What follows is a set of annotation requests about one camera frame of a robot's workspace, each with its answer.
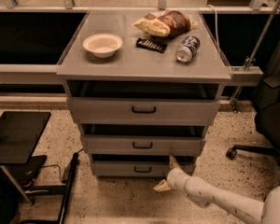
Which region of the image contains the grey middle drawer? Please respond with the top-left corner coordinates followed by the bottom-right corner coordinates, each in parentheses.
top-left (81, 135), bottom-right (206, 157)

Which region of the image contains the black side table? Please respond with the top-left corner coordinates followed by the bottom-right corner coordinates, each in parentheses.
top-left (0, 111), bottom-right (51, 205)

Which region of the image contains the grey top drawer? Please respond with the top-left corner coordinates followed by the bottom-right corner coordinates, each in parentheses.
top-left (68, 97), bottom-right (219, 126)

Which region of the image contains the grey bottom drawer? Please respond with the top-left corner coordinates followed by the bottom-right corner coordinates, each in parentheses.
top-left (89, 160), bottom-right (196, 178)

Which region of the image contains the grey drawer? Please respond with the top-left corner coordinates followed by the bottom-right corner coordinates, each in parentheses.
top-left (89, 160), bottom-right (196, 178)
top-left (81, 135), bottom-right (206, 157)
top-left (68, 97), bottom-right (219, 126)

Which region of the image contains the blue soda can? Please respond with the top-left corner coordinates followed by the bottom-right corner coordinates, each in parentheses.
top-left (175, 35), bottom-right (200, 63)

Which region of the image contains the black floor stand bar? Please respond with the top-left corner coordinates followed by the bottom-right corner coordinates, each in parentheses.
top-left (20, 152), bottom-right (78, 224)

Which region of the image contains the grey drawer cabinet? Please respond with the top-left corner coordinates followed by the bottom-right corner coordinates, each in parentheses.
top-left (57, 10), bottom-right (231, 177)

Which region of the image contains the brown chip bag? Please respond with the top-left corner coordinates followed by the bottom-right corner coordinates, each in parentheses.
top-left (133, 10), bottom-right (199, 37)

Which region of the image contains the black snack bar wrapper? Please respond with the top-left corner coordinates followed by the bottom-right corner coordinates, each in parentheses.
top-left (136, 38), bottom-right (167, 53)

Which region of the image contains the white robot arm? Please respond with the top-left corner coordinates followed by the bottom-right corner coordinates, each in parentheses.
top-left (153, 155), bottom-right (280, 224)

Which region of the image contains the white cable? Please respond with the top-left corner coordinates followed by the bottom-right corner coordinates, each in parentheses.
top-left (206, 4), bottom-right (223, 56)

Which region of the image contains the black office chair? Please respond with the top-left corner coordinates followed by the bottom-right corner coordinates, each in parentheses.
top-left (225, 14), bottom-right (280, 187)

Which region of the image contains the white paper bowl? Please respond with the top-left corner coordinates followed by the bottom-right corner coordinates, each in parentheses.
top-left (83, 34), bottom-right (123, 58)

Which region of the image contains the grey rail bench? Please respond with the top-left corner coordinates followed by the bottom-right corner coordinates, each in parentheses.
top-left (0, 8), bottom-right (262, 86)

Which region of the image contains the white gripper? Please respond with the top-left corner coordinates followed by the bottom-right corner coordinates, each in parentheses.
top-left (153, 155), bottom-right (191, 192)

